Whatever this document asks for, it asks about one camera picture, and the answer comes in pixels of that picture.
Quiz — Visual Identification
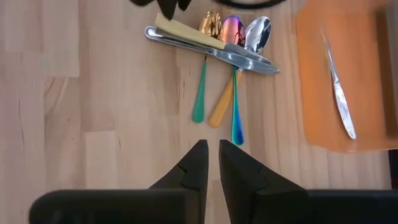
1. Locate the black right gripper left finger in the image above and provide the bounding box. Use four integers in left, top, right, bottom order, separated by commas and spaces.
29, 139, 209, 224

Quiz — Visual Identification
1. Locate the silver spoon orange handle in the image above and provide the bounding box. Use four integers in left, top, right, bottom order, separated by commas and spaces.
208, 16, 272, 128

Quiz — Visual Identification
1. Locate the orange plastic tray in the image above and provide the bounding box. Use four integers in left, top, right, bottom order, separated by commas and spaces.
295, 0, 398, 153

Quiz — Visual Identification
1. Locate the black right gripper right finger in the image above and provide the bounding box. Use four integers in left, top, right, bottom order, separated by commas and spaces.
219, 139, 398, 224

